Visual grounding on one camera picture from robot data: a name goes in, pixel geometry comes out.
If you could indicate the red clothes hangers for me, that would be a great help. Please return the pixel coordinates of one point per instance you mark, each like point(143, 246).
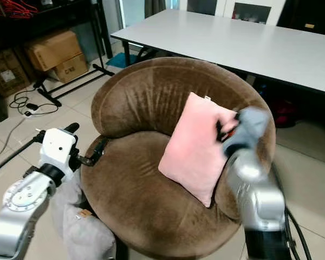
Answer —
point(13, 8)

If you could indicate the small printed cardboard box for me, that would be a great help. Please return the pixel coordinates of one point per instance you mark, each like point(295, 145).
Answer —
point(72, 68)

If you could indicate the dark labelled cardboard box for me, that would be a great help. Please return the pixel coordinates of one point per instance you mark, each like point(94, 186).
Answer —
point(8, 73)

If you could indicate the pink square pillow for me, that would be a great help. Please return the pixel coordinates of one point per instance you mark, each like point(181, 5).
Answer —
point(195, 146)

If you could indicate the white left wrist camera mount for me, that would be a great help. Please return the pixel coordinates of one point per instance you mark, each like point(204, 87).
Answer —
point(58, 149)

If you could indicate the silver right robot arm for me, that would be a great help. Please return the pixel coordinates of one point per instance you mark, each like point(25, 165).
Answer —
point(257, 200)

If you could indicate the white power strip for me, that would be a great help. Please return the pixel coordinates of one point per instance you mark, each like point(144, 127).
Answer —
point(32, 108)

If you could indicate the brown round velvet sofa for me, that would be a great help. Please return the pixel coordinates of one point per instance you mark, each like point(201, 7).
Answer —
point(141, 200)

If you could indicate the blue floor mat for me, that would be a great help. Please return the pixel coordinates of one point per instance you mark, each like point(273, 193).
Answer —
point(120, 59)

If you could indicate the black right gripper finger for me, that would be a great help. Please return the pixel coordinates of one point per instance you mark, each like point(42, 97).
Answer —
point(220, 131)

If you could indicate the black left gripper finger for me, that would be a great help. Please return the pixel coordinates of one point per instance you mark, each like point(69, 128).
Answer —
point(101, 148)
point(71, 128)

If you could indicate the black metal rack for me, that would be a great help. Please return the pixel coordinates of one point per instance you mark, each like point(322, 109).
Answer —
point(97, 38)

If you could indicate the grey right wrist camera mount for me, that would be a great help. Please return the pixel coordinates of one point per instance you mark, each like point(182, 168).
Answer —
point(249, 130)

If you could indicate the long white table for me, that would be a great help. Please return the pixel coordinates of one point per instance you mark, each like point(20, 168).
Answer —
point(233, 49)

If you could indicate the red bag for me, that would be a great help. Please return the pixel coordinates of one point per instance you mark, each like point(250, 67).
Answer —
point(286, 112)

